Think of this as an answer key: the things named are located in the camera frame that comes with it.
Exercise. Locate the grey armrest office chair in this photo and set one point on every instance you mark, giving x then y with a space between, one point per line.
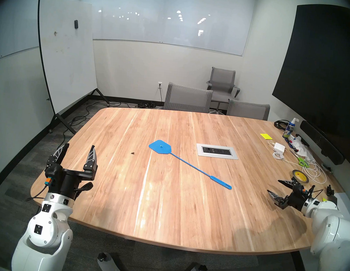
222 82

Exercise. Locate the black yellow tape roll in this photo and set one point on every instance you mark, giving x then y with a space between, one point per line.
300 180

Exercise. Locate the black video sound bar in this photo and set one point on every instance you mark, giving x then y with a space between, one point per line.
320 141

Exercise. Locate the white power adapter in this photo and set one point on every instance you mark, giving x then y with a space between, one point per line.
280 147

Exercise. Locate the large black wall screen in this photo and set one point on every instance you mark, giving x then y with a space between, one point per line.
330 75

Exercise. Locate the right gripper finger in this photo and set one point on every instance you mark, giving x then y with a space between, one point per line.
277 199
287 184

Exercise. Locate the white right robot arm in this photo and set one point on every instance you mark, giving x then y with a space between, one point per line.
335 234

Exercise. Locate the blue plastic fly swatter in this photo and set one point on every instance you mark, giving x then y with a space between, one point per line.
160 147

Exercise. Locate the wide glass wall whiteboard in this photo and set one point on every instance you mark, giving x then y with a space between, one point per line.
174 28

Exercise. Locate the wall whiteboard with blue writing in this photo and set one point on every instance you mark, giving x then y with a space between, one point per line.
11 32

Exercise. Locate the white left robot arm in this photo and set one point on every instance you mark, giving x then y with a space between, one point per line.
46 232

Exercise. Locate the pack of whiteboard markers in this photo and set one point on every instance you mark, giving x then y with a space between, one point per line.
293 145

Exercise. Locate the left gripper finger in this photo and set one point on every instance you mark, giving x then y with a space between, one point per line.
55 159
92 162

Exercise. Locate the yellow sticky note pad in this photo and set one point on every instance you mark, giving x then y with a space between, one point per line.
266 136

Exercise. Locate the crumpled white cloth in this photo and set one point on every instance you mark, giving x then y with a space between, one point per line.
303 152

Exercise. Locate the freestanding whiteboard with black stand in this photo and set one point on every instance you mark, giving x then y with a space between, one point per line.
64 63

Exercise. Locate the white paper sheet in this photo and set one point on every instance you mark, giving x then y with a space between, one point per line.
346 203

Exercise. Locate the grey mesh office chair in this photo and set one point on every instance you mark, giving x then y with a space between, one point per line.
188 99
248 111

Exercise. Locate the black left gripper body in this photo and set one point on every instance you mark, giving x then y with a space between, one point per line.
68 184

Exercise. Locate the whiteboard cleaner spray bottle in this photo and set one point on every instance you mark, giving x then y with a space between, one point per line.
289 128

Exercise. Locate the grey table power outlet box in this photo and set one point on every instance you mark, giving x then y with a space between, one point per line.
216 151

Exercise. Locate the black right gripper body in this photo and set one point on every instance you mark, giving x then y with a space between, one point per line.
297 197

